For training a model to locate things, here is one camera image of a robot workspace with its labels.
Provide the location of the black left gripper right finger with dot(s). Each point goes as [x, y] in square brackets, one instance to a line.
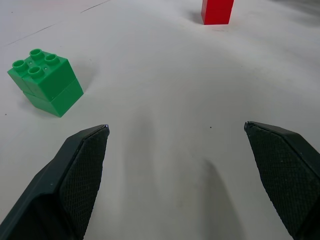
[287, 175]

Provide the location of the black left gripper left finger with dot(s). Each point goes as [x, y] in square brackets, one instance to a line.
[62, 185]

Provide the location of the green toy brick stack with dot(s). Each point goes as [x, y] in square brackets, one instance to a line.
[47, 83]

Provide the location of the red toy brick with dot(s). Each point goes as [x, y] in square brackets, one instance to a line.
[217, 11]

